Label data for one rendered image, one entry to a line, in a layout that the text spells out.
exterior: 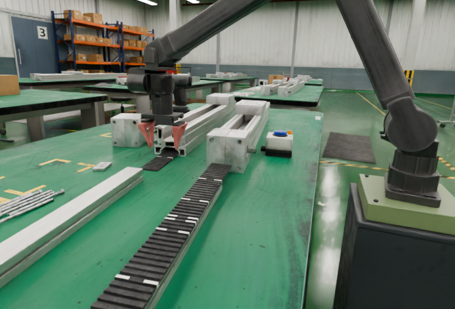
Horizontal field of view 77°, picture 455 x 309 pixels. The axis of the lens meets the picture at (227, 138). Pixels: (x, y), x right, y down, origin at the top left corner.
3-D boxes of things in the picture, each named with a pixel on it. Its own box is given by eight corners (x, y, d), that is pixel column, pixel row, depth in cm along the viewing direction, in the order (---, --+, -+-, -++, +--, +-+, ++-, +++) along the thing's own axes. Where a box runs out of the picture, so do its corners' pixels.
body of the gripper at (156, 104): (151, 117, 83) (149, 91, 82) (184, 118, 81) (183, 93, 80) (140, 120, 77) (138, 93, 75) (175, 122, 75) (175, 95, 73)
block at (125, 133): (147, 147, 93) (145, 118, 91) (112, 146, 93) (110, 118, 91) (154, 139, 103) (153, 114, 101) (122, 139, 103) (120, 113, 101)
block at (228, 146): (252, 175, 73) (254, 138, 70) (206, 169, 75) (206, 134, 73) (256, 163, 81) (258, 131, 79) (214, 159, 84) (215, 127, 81)
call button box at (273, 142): (291, 158, 87) (293, 138, 85) (259, 155, 89) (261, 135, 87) (291, 151, 94) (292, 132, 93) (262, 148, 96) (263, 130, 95)
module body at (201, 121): (185, 156, 85) (185, 129, 83) (154, 153, 87) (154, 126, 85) (235, 115, 161) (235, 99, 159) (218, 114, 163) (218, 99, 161)
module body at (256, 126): (248, 162, 82) (250, 133, 80) (214, 159, 84) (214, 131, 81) (269, 117, 158) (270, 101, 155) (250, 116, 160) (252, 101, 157)
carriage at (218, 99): (227, 110, 138) (228, 96, 136) (206, 109, 140) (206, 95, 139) (233, 106, 153) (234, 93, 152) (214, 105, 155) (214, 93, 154)
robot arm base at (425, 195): (441, 209, 50) (431, 186, 60) (451, 165, 48) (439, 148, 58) (384, 198, 54) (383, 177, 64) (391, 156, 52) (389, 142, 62)
